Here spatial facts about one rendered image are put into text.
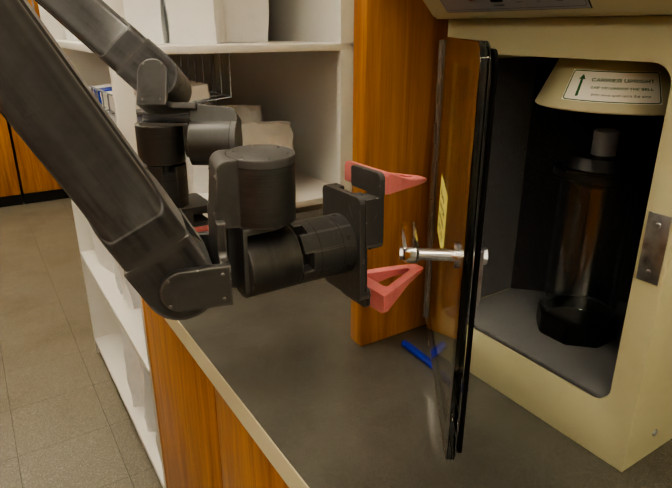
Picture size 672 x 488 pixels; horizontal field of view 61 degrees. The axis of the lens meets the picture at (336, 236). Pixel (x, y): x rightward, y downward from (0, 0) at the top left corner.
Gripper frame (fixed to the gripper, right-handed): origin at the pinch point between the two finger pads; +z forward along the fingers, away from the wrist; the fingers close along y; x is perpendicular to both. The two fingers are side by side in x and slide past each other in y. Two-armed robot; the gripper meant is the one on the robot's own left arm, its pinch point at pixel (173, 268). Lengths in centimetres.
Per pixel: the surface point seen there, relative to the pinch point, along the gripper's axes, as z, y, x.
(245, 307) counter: 15.5, 15.2, 12.2
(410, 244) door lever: -11.6, 13.3, -32.8
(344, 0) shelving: -38, 73, 70
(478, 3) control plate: -33, 29, -23
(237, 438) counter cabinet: 30.1, 6.9, -1.7
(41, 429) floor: 110, -18, 133
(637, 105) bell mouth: -24, 38, -38
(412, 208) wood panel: -5.5, 33.6, -9.3
